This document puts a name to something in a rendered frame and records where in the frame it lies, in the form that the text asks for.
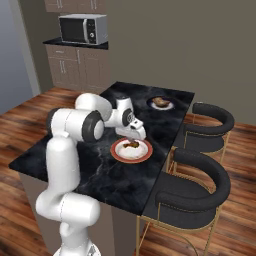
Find black stool with gold legs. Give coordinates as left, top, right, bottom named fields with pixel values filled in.
left=135, top=147, right=232, bottom=256
left=166, top=101, right=236, bottom=175

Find black rimmed white plate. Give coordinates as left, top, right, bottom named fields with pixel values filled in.
left=147, top=95, right=175, bottom=111

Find brown base cupboards black top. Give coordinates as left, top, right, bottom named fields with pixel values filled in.
left=42, top=36, right=112, bottom=95

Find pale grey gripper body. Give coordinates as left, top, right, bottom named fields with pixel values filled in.
left=115, top=125, right=147, bottom=142

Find red rimmed white plate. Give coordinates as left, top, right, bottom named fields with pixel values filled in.
left=110, top=136, right=154, bottom=165

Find brown wall cupboards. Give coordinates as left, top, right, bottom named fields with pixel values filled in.
left=43, top=0, right=107, bottom=14

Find brown chicken drumstick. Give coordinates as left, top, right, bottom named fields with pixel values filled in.
left=152, top=96, right=170, bottom=108
left=122, top=140, right=141, bottom=150

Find silver and black microwave oven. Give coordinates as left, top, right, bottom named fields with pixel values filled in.
left=58, top=13, right=109, bottom=46

